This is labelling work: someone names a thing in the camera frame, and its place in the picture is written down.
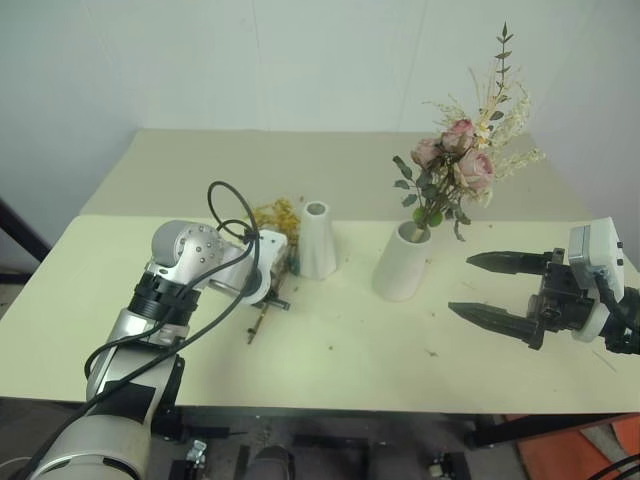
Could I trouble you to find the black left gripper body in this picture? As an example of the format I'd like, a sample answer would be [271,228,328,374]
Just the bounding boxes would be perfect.
[263,270,289,301]

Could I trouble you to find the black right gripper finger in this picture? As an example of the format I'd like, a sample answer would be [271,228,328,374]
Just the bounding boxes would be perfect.
[447,301,546,351]
[465,250,555,277]

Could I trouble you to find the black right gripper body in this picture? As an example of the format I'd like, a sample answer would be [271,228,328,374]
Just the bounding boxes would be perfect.
[527,247,602,332]

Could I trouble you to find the yellow dried flower bouquet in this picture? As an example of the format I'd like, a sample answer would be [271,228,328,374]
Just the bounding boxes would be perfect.
[245,197,302,347]

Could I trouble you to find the white tapered ceramic vase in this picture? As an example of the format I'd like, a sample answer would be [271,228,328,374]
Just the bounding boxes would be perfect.
[297,200,339,280]
[370,221,434,303]

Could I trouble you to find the pink rose dried bouquet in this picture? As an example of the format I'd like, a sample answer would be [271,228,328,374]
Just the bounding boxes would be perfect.
[392,21,548,244]

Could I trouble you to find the orange plastic object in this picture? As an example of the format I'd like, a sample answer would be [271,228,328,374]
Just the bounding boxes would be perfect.
[504,413,640,480]

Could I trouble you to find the dark rounded shape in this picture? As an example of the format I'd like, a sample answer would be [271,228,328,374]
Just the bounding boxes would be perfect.
[253,444,297,480]

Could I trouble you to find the small caster wheel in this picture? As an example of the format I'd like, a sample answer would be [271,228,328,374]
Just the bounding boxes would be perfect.
[185,439,209,465]

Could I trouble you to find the dark slanted furniture bar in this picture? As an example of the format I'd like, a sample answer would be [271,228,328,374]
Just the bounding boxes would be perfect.
[0,197,52,287]

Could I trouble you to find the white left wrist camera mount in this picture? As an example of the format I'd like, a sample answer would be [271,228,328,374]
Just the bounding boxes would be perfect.
[244,228,290,282]

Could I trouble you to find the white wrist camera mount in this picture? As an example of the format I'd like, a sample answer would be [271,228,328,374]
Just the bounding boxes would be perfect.
[244,228,290,282]
[568,216,627,344]

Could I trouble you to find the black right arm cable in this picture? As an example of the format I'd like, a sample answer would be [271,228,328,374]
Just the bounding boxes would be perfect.
[592,267,640,332]

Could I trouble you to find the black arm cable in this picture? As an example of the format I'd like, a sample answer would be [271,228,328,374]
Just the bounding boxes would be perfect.
[592,267,640,332]
[83,180,262,404]

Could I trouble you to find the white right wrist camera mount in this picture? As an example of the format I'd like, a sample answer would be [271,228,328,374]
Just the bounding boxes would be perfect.
[568,216,627,344]

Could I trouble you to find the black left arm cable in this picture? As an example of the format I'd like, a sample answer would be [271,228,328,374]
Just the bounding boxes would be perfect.
[83,180,262,404]

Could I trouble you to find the black metal table frame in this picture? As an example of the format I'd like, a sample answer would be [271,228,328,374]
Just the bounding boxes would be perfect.
[149,403,640,480]

